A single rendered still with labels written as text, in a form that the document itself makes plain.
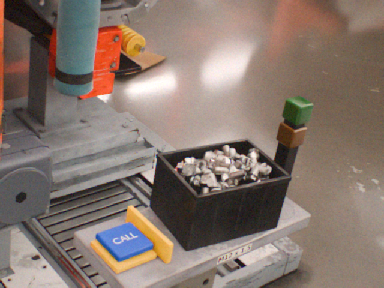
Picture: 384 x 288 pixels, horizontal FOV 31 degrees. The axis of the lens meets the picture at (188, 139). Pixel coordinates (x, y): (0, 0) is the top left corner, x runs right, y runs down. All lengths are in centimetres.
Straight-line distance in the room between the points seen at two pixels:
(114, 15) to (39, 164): 42
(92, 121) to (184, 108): 70
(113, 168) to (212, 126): 68
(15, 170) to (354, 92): 193
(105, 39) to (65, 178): 41
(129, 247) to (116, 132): 85
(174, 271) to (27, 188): 46
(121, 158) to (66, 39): 55
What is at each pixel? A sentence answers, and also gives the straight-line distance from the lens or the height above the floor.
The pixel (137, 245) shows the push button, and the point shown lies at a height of 48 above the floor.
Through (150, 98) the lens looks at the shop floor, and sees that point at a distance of 264.
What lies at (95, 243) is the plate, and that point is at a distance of 115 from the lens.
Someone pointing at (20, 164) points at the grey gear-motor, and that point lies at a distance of 145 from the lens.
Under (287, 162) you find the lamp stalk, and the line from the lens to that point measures 131.
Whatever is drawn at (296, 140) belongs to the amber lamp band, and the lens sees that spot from 128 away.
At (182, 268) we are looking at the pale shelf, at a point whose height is 45.
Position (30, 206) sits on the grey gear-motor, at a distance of 151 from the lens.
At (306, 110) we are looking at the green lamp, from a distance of 126.
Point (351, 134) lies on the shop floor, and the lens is 271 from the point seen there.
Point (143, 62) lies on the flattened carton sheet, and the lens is 290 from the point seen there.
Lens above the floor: 119
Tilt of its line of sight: 30 degrees down
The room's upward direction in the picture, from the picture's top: 10 degrees clockwise
